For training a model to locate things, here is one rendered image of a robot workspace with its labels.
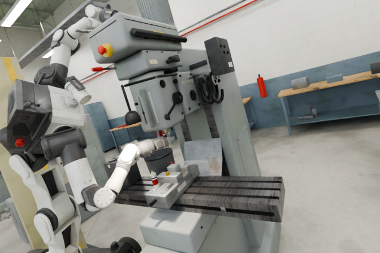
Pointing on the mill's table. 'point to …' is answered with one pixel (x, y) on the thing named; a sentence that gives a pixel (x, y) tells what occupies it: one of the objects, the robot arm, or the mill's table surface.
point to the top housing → (113, 33)
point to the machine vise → (171, 196)
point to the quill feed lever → (175, 103)
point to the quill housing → (158, 100)
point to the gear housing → (145, 63)
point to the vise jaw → (175, 177)
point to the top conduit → (157, 35)
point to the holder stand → (133, 175)
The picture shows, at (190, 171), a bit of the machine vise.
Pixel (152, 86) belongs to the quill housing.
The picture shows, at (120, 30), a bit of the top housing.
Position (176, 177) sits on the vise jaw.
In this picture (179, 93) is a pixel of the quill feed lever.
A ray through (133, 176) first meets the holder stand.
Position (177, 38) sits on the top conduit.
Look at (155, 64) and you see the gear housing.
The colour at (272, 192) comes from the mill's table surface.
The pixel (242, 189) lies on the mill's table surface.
